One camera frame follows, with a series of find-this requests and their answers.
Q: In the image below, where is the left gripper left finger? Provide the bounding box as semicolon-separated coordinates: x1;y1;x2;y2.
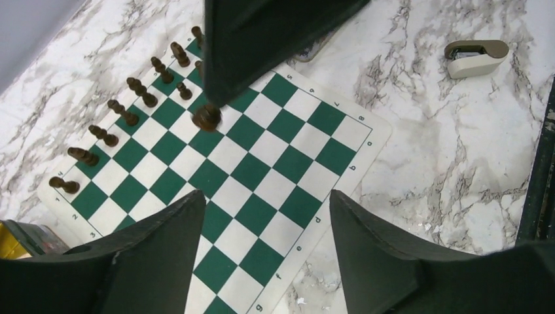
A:
1;190;206;313

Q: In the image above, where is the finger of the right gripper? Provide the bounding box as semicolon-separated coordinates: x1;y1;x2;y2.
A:
202;0;368;107

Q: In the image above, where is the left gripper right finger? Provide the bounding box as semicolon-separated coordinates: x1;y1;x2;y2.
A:
329;190;554;313

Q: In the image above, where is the dark chess piece corner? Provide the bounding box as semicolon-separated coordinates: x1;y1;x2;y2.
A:
48;177;81;194

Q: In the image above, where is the green white chess board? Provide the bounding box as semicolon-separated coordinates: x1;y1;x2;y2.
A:
37;52;392;313

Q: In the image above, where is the dark chess piece on board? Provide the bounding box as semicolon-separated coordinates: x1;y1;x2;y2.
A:
67;147;99;166

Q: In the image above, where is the gold tin with light pieces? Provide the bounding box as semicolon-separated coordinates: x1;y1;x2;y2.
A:
1;220;69;260

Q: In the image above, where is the dark pawn front row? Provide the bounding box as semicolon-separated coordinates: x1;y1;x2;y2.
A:
176;82;192;100

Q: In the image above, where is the beige black small device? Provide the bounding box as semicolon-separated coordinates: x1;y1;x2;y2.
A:
444;39;509;79

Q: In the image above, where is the black mounting rail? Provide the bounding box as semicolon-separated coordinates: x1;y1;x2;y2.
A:
515;87;554;246

